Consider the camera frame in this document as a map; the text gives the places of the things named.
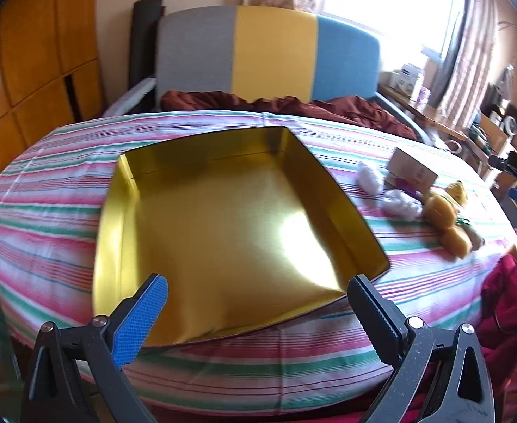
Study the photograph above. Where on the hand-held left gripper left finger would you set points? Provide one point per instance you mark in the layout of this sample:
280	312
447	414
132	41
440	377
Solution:
139	317

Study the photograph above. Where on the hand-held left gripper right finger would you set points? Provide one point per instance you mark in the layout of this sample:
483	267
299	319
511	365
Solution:
373	313

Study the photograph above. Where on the yellow sock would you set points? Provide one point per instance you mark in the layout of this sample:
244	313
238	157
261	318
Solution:
456	191

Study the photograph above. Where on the yellow sponge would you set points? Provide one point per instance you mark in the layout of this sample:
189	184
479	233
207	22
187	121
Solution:
439	211
456	242

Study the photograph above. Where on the pale grey sock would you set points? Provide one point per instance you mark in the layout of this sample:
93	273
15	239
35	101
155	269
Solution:
401	203

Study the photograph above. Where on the gold tin box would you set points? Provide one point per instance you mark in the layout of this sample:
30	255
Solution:
223	229

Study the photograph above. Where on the black speaker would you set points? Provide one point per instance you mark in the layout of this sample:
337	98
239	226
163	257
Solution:
513	119

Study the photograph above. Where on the white coiled tube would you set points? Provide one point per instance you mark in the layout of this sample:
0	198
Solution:
453	145

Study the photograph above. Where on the small printed carton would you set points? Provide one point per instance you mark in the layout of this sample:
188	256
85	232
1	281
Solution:
412	169

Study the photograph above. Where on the wooden desk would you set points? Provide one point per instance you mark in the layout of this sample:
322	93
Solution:
421	114

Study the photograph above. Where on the pink container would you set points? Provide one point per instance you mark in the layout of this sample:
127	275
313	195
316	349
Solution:
424	96

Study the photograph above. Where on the purple snack packet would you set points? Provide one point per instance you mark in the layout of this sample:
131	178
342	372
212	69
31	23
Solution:
401	184

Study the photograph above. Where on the striped bed sheet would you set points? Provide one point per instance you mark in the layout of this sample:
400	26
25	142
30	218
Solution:
64	211

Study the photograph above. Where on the white rolled sock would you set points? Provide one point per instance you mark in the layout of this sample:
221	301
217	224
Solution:
370	177

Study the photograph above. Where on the white appliance box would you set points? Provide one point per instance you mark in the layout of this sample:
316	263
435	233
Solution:
406	79

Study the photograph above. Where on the maroon blanket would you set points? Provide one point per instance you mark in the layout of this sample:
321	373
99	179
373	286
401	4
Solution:
355	108

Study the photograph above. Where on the window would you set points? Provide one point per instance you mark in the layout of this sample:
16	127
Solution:
386	4

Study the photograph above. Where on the grey yellow blue sofa chair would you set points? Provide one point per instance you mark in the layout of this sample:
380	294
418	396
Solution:
276	53

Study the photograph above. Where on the black rolled mat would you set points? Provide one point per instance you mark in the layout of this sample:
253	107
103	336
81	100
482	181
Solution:
141	44

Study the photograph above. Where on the wooden wardrobe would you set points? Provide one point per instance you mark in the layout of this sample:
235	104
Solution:
29	53

